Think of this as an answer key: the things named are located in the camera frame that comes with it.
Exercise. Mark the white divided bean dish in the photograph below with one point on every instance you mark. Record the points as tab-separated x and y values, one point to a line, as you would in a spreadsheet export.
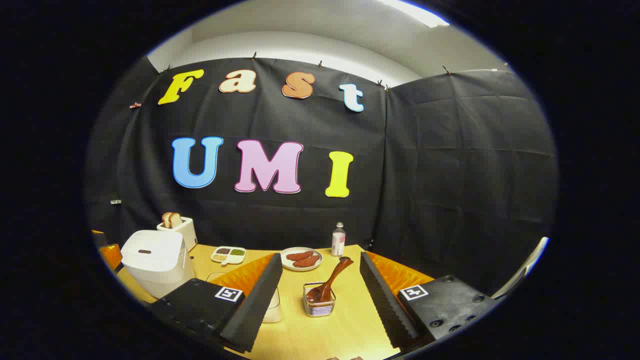
228	255

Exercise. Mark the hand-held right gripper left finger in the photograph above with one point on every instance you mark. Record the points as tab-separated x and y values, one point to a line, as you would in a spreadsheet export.
255	310

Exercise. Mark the white rice cooker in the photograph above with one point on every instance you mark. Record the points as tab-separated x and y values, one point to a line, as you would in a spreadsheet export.
155	260

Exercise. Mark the brown meat piece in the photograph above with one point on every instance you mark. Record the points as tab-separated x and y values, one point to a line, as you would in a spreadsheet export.
307	261
299	255

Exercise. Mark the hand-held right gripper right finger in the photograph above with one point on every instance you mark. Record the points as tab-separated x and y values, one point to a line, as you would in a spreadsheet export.
385	310

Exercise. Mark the clear plastic container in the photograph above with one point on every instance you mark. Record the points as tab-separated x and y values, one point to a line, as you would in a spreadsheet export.
275	312

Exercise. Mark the white toaster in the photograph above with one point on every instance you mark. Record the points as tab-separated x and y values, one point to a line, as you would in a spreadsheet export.
186	234

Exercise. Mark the toasted bread slice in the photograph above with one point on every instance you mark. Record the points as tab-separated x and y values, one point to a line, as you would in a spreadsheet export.
166	220
176	220

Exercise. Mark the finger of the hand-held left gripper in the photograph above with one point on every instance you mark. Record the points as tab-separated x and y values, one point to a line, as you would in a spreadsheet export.
112	256

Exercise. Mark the brown wooden spoon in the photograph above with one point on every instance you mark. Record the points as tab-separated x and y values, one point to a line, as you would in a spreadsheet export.
327	285

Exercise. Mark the white round plate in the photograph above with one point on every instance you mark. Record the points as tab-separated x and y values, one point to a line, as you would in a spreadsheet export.
287	264

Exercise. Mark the black backdrop cloth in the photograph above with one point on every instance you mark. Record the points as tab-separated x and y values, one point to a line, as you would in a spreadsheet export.
425	175

